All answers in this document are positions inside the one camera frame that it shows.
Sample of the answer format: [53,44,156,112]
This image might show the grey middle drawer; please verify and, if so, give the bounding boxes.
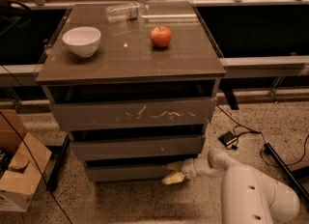
[71,135,205,160]

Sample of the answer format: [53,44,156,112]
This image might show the red apple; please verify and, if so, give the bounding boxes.
[150,25,172,48]

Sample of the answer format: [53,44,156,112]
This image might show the grey top drawer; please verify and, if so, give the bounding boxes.
[51,98,216,131]

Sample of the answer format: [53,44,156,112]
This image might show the black bag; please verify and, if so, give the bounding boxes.
[0,0,32,29]

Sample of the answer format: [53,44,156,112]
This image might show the black power adapter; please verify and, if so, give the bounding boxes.
[218,131,237,147]

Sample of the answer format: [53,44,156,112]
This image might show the black floor bar left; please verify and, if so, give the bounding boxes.
[46,136,70,192]

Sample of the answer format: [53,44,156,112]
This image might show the black floor bar right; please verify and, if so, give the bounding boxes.
[264,143,309,205]

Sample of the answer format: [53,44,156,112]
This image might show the brown cardboard box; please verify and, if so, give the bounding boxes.
[0,109,51,212]

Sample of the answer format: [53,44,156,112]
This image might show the grey drawer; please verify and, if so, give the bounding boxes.
[84,161,173,182]
[71,135,205,160]
[51,98,216,131]

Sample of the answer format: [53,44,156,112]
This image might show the black floor cable right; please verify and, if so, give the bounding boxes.
[216,104,309,168]

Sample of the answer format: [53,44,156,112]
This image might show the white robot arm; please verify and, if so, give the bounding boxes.
[162,148,300,224]

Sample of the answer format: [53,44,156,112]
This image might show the black floor bar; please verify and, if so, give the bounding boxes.
[46,136,70,192]
[264,143,309,205]

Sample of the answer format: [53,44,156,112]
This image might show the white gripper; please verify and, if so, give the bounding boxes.
[162,158,198,185]

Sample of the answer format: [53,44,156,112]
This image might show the black floor cable left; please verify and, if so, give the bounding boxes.
[0,110,73,224]

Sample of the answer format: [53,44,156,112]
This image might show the grey bottom drawer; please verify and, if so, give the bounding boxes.
[84,161,173,182]

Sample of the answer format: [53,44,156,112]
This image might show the white ceramic bowl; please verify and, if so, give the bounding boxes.
[62,27,101,58]

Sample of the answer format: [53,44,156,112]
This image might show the black floor cable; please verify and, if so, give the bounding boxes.
[216,104,309,168]
[0,110,73,224]

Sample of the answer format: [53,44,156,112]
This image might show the clear plastic water bottle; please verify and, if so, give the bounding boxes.
[105,2,149,23]

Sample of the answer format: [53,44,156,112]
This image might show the grey drawer cabinet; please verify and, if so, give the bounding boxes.
[36,1,227,183]

